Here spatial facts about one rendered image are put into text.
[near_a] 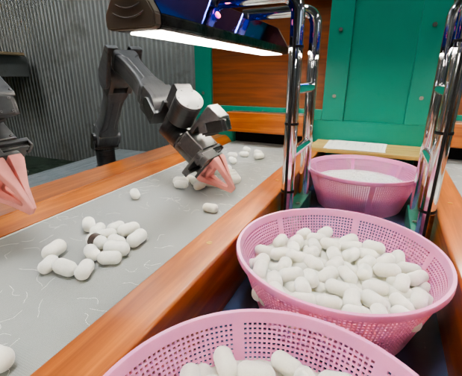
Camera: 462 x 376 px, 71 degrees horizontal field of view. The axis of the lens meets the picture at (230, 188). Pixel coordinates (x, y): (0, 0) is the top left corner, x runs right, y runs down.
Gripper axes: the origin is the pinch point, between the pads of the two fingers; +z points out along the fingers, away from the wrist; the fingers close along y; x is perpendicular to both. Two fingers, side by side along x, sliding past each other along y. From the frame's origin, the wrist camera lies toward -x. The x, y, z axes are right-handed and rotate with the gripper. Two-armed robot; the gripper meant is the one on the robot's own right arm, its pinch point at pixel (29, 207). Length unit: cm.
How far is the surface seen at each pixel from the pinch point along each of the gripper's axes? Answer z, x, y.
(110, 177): -6.3, 12.2, 27.2
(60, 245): 6.1, 2.4, 1.2
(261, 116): 0, -5, 83
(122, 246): 12.3, -3.1, 4.4
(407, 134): 38, -32, 89
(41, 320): 14.1, -2.3, -8.8
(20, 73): -271, 206, 231
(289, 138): 16.7, -22.1, 32.3
